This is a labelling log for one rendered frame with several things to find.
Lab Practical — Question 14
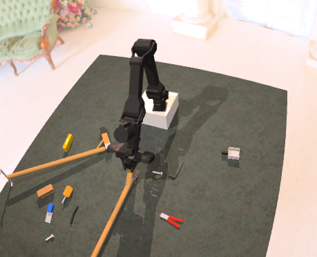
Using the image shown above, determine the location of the orange flat bar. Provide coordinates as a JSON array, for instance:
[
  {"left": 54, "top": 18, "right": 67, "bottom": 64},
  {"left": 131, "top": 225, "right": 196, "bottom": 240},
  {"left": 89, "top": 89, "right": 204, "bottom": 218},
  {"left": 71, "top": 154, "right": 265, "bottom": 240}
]
[{"left": 37, "top": 184, "right": 55, "bottom": 199}]

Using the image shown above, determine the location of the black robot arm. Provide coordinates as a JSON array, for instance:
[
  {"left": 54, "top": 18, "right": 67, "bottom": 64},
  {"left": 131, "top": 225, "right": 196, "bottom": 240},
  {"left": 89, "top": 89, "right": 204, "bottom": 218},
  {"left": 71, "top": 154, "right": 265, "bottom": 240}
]
[{"left": 113, "top": 39, "right": 169, "bottom": 159}]

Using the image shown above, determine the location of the yellow-handled screwdriver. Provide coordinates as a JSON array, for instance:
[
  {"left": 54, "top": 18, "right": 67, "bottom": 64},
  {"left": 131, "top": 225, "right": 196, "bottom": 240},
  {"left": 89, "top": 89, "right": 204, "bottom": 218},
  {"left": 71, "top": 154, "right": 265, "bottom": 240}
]
[{"left": 62, "top": 186, "right": 73, "bottom": 203}]

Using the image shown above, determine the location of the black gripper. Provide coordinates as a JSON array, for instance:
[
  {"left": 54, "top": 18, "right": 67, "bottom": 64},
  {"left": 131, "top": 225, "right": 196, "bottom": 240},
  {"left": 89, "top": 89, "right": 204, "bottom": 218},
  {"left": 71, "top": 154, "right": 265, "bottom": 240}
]
[{"left": 107, "top": 137, "right": 155, "bottom": 173}]

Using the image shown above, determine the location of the yellow rectangular block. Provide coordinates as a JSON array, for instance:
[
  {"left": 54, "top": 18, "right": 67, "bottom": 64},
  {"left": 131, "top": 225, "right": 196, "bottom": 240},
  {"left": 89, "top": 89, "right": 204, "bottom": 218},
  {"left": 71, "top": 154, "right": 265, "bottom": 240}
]
[{"left": 63, "top": 134, "right": 74, "bottom": 151}]

